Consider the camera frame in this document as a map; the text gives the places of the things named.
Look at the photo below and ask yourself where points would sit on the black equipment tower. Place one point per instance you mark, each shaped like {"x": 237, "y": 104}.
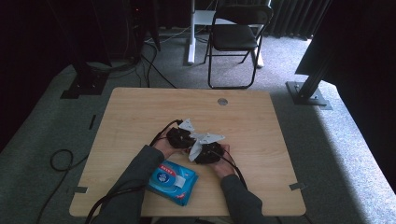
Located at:
{"x": 140, "y": 28}

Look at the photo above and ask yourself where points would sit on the grey tape piece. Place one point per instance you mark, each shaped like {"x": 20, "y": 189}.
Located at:
{"x": 297, "y": 186}
{"x": 80, "y": 189}

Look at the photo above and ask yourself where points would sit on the black folding chair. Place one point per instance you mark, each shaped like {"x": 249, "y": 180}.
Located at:
{"x": 233, "y": 37}

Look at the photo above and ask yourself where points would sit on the person's right hand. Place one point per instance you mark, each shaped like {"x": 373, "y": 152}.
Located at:
{"x": 224, "y": 168}

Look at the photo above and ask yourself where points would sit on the grey round table grommet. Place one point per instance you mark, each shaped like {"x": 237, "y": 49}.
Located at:
{"x": 222, "y": 101}

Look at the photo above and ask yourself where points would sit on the dark pleated curtain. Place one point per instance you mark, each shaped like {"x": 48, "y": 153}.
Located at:
{"x": 295, "y": 18}

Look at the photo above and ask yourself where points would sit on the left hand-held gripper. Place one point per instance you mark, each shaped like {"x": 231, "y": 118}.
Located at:
{"x": 180, "y": 138}

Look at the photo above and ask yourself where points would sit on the blue wet wipes pack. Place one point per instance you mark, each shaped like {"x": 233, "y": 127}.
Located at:
{"x": 165, "y": 179}

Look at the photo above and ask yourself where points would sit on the black stand with square base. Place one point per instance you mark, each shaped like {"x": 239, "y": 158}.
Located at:
{"x": 87, "y": 84}

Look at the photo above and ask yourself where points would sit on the black stand with grey base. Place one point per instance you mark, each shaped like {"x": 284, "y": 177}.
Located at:
{"x": 306, "y": 93}

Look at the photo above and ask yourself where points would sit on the person's left hand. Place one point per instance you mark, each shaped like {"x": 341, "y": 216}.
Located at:
{"x": 165, "y": 148}

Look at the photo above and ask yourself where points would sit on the black tape strip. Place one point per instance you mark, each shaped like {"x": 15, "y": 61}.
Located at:
{"x": 92, "y": 122}

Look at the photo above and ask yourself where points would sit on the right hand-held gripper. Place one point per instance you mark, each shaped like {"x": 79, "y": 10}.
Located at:
{"x": 210, "y": 154}

